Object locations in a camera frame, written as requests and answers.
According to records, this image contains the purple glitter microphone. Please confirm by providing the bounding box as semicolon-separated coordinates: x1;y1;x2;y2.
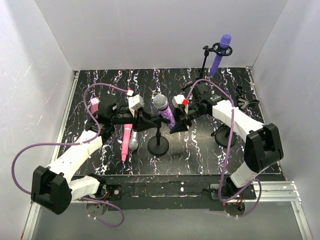
153;94;176;130

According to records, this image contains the round base stand with clip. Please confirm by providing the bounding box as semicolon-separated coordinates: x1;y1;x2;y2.
147;124;169;157

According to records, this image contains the silver microphone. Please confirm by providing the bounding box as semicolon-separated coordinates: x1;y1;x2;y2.
128;131;139;151

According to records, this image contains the round base stand with scissor clamp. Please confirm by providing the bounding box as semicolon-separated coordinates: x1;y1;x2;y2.
212;86;264;148

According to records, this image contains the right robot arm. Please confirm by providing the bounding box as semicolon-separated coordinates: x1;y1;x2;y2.
170;80;284;199

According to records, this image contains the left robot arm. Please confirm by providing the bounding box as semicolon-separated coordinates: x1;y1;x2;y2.
30;95;172;215

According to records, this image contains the tall tripod microphone stand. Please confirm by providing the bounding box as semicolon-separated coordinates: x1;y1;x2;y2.
182;42;235;92

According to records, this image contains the pink microphone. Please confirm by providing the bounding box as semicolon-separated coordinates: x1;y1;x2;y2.
121;124;133;163

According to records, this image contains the pink microphone case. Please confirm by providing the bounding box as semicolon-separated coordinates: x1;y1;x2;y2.
90;97;100;118

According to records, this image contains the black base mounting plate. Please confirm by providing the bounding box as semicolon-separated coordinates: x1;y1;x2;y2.
77;174;257;212

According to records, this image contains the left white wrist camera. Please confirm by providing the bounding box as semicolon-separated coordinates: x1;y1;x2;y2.
126;89;145;114

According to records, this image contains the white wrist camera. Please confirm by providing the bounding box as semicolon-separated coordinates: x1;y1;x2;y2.
172;94;189;111
126;89;145;114

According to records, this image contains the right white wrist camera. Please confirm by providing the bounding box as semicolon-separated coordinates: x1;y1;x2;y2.
172;94;189;111

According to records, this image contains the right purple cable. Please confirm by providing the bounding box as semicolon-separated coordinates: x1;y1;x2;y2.
184;78;262;217

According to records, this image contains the aluminium rail frame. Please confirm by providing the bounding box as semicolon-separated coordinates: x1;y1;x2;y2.
21;67;313;240

